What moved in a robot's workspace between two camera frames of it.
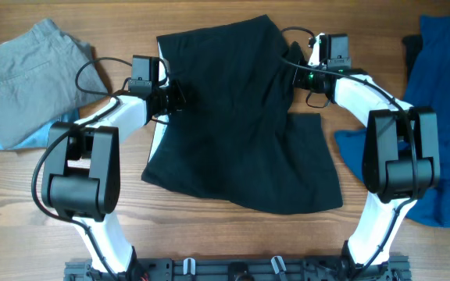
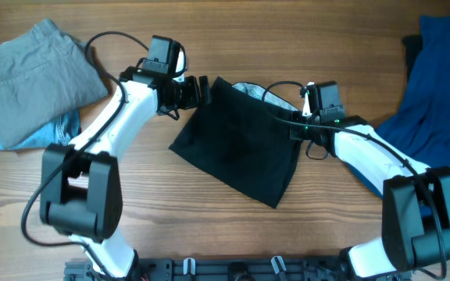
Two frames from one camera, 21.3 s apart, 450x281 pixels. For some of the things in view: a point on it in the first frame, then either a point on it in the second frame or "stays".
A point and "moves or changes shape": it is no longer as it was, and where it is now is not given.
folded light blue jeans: (37, 139) stays
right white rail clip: (275, 266) stays
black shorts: (239, 143) moves or changes shape
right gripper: (295, 72) to (295, 130)
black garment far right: (413, 46) stays
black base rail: (244, 268) stays
